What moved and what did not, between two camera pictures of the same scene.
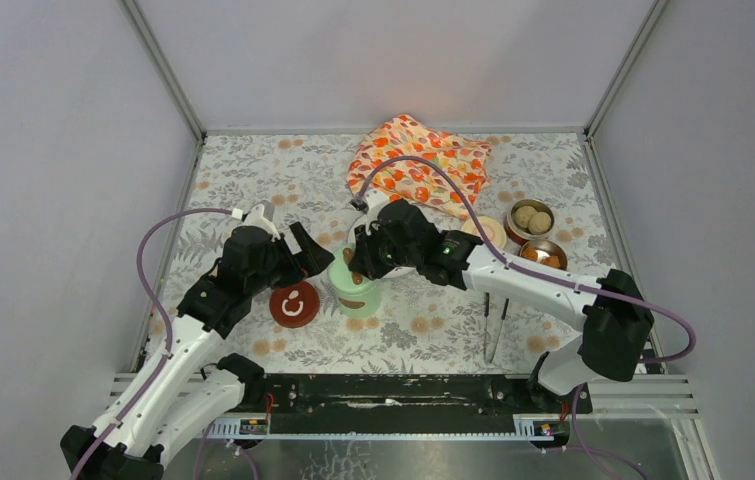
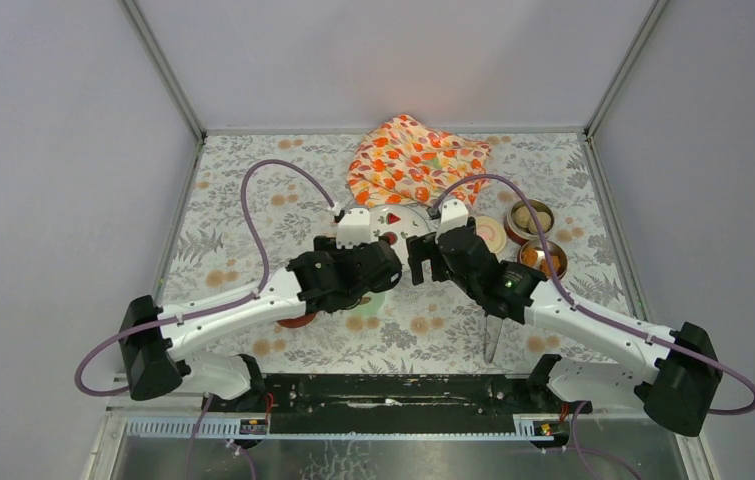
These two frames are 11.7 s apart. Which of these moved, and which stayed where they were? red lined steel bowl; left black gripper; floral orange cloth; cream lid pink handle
Moved: left black gripper
Stayed: red lined steel bowl; cream lid pink handle; floral orange cloth
